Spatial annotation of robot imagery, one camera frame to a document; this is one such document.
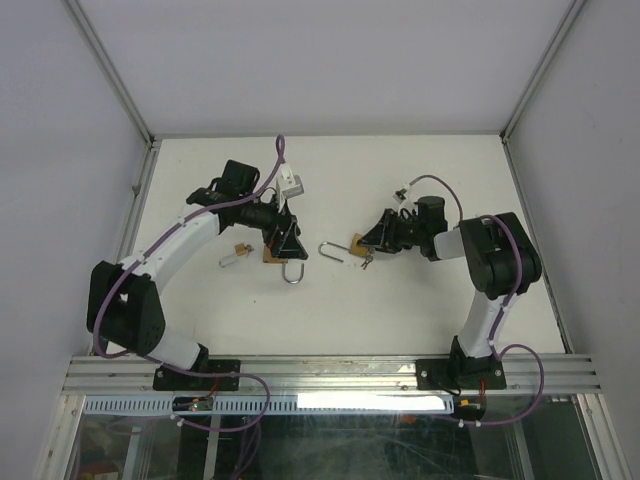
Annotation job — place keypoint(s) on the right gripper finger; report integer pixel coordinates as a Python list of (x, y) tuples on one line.
[(378, 243), (381, 226)]

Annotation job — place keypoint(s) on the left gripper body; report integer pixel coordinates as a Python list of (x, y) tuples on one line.
[(274, 223)]

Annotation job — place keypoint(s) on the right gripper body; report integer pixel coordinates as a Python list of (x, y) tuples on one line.
[(403, 231)]

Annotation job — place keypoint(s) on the medium brass padlock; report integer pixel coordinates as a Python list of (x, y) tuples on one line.
[(292, 271)]

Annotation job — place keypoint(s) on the tall brass padlock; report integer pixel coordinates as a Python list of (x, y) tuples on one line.
[(326, 249)]

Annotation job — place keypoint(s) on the small brass padlock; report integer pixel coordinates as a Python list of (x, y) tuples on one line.
[(241, 251)]

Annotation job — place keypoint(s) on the silver key set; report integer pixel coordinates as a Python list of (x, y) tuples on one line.
[(368, 259)]

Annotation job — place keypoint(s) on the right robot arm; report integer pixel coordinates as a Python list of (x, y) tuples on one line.
[(502, 264)]

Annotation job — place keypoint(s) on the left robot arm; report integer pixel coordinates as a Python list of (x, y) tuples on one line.
[(124, 305)]

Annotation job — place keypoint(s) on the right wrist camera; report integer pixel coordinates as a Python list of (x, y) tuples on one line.
[(405, 198)]

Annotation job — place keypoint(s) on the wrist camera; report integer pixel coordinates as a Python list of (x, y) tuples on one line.
[(405, 198), (288, 186)]

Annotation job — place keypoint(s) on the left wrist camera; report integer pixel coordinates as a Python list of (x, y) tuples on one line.
[(288, 186)]

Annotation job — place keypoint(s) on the aluminium mounting rail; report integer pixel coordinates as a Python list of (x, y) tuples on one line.
[(553, 374)]

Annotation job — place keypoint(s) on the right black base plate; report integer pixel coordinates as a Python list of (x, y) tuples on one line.
[(456, 375)]

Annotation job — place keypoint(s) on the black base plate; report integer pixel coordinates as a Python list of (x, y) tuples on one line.
[(456, 375), (217, 373)]

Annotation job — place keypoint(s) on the white slotted cable duct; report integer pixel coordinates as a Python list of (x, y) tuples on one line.
[(296, 404)]

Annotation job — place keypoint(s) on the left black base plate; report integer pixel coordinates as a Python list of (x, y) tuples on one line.
[(217, 373)]

